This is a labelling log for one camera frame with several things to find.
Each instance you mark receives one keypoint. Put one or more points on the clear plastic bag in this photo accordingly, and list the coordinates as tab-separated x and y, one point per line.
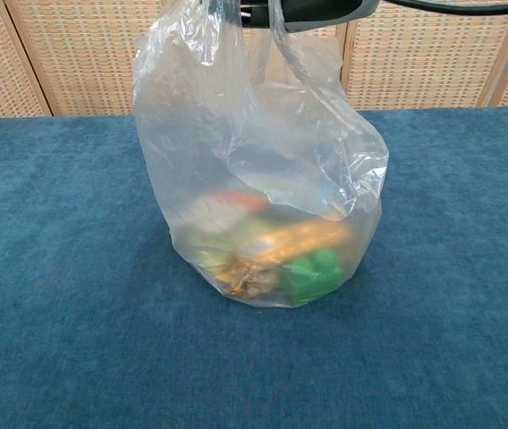
236	156

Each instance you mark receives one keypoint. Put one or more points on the right black-silver robot hand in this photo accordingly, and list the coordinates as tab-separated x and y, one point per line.
316	11

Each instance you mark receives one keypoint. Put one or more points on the green toy block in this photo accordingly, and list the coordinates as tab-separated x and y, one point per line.
314	277

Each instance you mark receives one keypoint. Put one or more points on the blue table cloth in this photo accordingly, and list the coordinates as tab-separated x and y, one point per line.
57	268

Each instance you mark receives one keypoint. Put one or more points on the orange white small item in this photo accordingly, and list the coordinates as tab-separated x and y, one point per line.
242	200

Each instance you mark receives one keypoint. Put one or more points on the gold foil snack packet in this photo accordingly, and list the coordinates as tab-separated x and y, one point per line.
298	243

